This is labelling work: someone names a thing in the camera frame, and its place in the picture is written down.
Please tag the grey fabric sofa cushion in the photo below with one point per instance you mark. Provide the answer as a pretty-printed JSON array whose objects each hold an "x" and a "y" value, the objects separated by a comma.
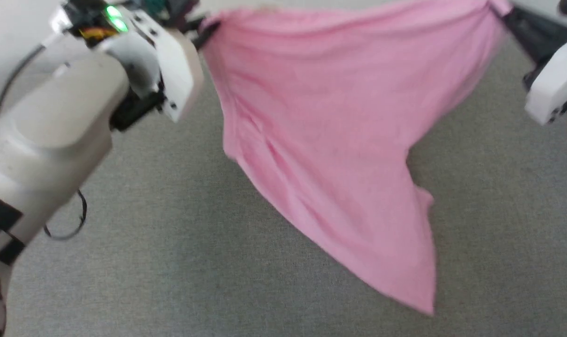
[{"x": 171, "y": 281}]

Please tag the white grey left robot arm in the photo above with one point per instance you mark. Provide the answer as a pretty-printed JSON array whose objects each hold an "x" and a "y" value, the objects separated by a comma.
[{"x": 44, "y": 131}]

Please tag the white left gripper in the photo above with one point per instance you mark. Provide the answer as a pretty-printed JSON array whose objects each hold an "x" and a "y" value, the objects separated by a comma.
[{"x": 171, "y": 61}]

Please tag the pink cotton garment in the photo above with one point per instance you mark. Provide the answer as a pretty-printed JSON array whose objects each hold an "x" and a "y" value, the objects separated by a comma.
[{"x": 335, "y": 140}]

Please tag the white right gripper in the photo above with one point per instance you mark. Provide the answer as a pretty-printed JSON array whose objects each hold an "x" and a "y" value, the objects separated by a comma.
[{"x": 555, "y": 79}]

